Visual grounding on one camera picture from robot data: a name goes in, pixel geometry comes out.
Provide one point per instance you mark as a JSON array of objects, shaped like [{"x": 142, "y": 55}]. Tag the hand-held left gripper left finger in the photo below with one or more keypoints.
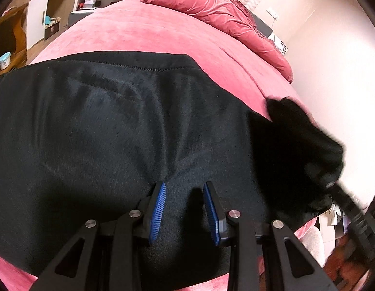
[{"x": 155, "y": 215}]

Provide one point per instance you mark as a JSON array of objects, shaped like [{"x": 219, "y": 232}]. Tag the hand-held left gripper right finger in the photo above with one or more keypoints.
[{"x": 212, "y": 215}]

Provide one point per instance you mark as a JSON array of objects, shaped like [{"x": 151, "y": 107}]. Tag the black pants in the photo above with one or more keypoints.
[{"x": 114, "y": 142}]

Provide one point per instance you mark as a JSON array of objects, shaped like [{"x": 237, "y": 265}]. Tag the bed with pink sheet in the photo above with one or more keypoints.
[{"x": 130, "y": 27}]

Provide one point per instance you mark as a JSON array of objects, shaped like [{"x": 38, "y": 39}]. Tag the red duvet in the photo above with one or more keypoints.
[{"x": 223, "y": 15}]

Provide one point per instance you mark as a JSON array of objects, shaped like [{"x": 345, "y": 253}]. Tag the dark storage box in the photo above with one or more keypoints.
[{"x": 51, "y": 29}]

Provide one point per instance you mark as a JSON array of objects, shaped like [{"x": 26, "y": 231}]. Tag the blue lidded jar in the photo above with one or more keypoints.
[{"x": 4, "y": 61}]

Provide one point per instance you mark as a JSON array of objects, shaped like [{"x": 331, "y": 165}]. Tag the white and grey nightstand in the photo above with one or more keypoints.
[{"x": 90, "y": 4}]

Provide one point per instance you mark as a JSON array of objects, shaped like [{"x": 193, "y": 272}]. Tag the low wooden table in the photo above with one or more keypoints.
[{"x": 15, "y": 33}]

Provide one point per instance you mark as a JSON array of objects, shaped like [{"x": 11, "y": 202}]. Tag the wooden desk with white cabinet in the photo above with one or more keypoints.
[{"x": 37, "y": 15}]

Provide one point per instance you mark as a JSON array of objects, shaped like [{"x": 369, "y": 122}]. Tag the white wall socket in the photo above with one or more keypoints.
[{"x": 272, "y": 12}]

